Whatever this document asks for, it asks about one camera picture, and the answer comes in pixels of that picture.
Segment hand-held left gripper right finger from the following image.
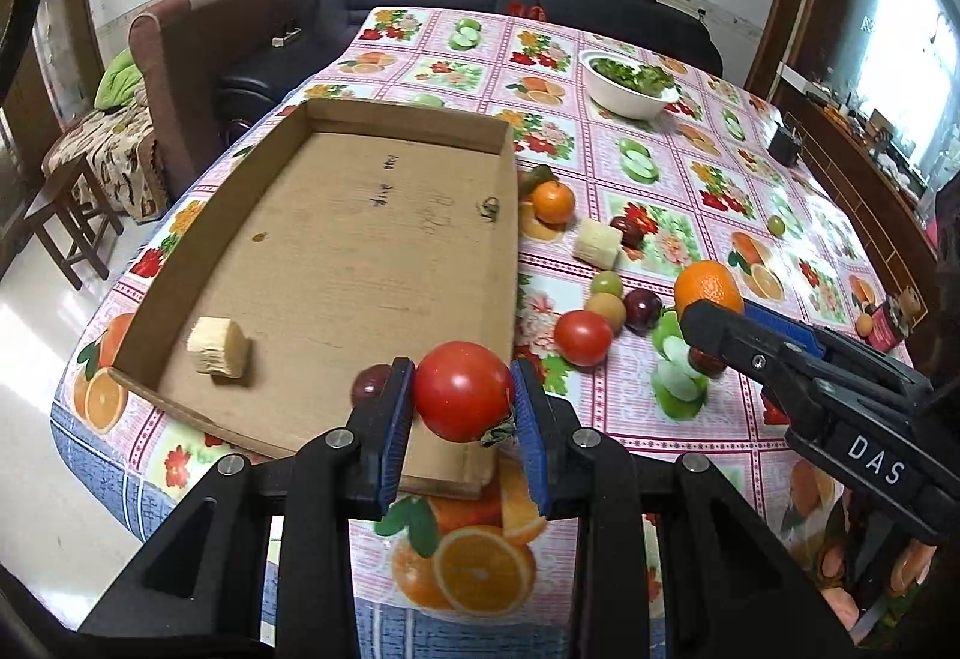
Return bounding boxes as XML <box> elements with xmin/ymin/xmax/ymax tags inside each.
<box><xmin>510</xmin><ymin>359</ymin><xmax>856</xmax><ymax>659</ymax></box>

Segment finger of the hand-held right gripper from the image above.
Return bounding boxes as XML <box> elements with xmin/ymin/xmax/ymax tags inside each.
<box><xmin>741</xmin><ymin>301</ymin><xmax>935</xmax><ymax>390</ymax></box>
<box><xmin>679</xmin><ymin>299</ymin><xmax>935</xmax><ymax>436</ymax></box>

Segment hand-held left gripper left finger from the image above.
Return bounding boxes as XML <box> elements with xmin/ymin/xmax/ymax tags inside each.
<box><xmin>75</xmin><ymin>357</ymin><xmax>417</xmax><ymax>659</ymax></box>

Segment large orange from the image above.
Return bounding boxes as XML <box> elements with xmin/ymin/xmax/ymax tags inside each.
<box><xmin>673</xmin><ymin>260</ymin><xmax>745</xmax><ymax>319</ymax></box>

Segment red tomato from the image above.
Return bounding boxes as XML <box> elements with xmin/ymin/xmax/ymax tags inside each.
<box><xmin>553</xmin><ymin>310</ymin><xmax>614</xmax><ymax>367</ymax></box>
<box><xmin>412</xmin><ymin>342</ymin><xmax>517</xmax><ymax>444</ymax></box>

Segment large dark purple plum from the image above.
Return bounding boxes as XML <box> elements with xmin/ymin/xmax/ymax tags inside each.
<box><xmin>624</xmin><ymin>289</ymin><xmax>665</xmax><ymax>335</ymax></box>

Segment yellow brown round fruit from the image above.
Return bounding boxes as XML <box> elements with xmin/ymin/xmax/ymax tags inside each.
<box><xmin>585</xmin><ymin>293</ymin><xmax>627</xmax><ymax>334</ymax></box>

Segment peeled banana piece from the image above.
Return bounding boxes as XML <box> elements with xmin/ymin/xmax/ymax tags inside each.
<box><xmin>186</xmin><ymin>317</ymin><xmax>250</xmax><ymax>379</ymax></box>
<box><xmin>574</xmin><ymin>220</ymin><xmax>623</xmax><ymax>271</ymax></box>

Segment shallow cardboard box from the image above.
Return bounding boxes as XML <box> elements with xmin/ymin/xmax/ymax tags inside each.
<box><xmin>109</xmin><ymin>98</ymin><xmax>520</xmax><ymax>499</ymax></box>

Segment small mandarin orange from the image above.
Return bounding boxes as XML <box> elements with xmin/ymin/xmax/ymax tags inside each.
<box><xmin>531</xmin><ymin>180</ymin><xmax>576</xmax><ymax>226</ymax></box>

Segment dark red jar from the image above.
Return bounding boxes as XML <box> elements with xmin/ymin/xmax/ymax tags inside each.
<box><xmin>862</xmin><ymin>290</ymin><xmax>923</xmax><ymax>352</ymax></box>

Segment wooden sideboard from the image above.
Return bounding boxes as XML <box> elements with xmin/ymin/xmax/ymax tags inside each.
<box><xmin>772</xmin><ymin>62</ymin><xmax>946</xmax><ymax>247</ymax></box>

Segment small black container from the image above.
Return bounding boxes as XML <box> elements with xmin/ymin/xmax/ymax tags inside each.
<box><xmin>769</xmin><ymin>122</ymin><xmax>803</xmax><ymax>167</ymax></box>

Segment person's dark clothing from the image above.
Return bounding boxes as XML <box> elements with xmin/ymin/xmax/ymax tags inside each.
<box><xmin>926</xmin><ymin>179</ymin><xmax>960</xmax><ymax>397</ymax></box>

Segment white bowl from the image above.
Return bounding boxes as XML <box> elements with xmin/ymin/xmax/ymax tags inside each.
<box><xmin>577</xmin><ymin>49</ymin><xmax>681</xmax><ymax>121</ymax></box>

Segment fruit and flower print tablecloth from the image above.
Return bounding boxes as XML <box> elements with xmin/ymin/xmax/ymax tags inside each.
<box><xmin>51</xmin><ymin>6</ymin><xmax>946</xmax><ymax>659</ymax></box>

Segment green leafy vegetables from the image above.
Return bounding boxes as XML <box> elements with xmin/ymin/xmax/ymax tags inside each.
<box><xmin>592</xmin><ymin>57</ymin><xmax>676</xmax><ymax>97</ymax></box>

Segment bright window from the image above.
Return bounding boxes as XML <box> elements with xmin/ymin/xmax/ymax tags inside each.
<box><xmin>855</xmin><ymin>0</ymin><xmax>960</xmax><ymax>180</ymax></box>

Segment wooden stool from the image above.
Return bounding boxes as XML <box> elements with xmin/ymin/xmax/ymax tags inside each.
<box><xmin>21</xmin><ymin>160</ymin><xmax>125</xmax><ymax>291</ymax></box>

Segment patterned floral blanket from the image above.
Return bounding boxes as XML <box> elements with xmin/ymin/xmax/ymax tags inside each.
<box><xmin>41</xmin><ymin>92</ymin><xmax>170</xmax><ymax>221</ymax></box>

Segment brown armchair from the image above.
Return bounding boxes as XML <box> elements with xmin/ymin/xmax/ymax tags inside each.
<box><xmin>127</xmin><ymin>0</ymin><xmax>312</xmax><ymax>195</ymax></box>

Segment green cushion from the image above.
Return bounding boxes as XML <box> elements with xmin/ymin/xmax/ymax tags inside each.
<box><xmin>95</xmin><ymin>50</ymin><xmax>143</xmax><ymax>109</ymax></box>

